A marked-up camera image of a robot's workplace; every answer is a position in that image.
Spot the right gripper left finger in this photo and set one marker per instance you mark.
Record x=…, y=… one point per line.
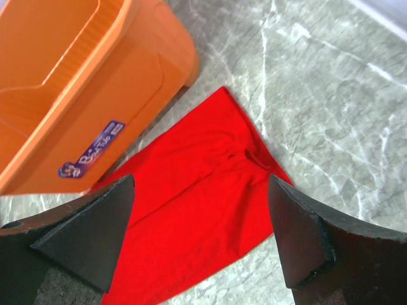
x=67, y=254

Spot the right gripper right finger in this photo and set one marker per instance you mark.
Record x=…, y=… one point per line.
x=329, y=257

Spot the red t shirt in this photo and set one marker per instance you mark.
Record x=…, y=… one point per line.
x=201, y=202

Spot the orange plastic basket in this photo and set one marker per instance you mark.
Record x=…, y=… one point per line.
x=80, y=80

